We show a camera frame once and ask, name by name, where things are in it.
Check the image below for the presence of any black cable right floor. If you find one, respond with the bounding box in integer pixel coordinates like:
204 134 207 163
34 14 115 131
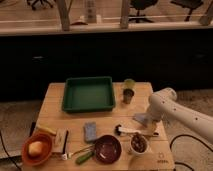
169 133 213 171

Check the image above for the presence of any yellow potato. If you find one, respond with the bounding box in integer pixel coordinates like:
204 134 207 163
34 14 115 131
28 141 44 157

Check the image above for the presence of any green plastic tray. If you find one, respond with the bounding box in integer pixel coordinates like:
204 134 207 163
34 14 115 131
61 76 116 113

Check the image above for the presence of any silver fork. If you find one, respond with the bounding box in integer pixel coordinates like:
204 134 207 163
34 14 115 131
61 146 93 161

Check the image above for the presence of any yellow banana piece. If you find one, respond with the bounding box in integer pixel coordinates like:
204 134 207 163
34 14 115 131
36 125 56 136

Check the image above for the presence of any grey-blue towel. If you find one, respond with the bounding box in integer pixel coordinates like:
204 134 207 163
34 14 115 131
133 113 148 126

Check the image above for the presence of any white cup with dark contents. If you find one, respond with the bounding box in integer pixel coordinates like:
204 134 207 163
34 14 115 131
129 133 148 156

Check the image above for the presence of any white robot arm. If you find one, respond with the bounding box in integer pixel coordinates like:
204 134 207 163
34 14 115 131
146 88 213 144

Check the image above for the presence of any yellow-green plastic cup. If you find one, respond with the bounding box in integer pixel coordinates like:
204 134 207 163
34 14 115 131
124 78 135 89

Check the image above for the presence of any blue sponge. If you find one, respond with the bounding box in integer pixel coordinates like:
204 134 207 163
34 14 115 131
84 122 97 142

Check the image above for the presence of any wooden table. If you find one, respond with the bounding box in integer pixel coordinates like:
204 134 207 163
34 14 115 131
22 82 175 171

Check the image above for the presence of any dark metal cup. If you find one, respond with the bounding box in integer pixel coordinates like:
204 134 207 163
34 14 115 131
123 89 134 104

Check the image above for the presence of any black office chair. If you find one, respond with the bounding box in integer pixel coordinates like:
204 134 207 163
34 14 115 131
129 0 158 23

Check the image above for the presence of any black cable left floor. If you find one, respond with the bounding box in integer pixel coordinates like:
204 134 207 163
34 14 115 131
0 129 22 171

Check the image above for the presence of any orange bowl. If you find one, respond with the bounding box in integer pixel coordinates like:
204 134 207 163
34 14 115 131
21 132 53 166

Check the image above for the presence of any black cable floor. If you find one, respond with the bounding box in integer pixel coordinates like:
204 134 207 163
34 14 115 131
169 133 213 171
0 129 22 171

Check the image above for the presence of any green handled tool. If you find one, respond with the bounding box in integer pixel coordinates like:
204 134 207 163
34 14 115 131
75 151 94 165

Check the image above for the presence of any wooden block brush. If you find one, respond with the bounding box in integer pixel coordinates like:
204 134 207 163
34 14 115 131
53 129 68 154

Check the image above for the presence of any black and white brush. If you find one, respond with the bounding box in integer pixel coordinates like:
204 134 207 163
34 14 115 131
115 125 159 137

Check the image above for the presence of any dark maroon bowl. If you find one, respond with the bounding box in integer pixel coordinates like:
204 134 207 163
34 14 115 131
94 135 122 164

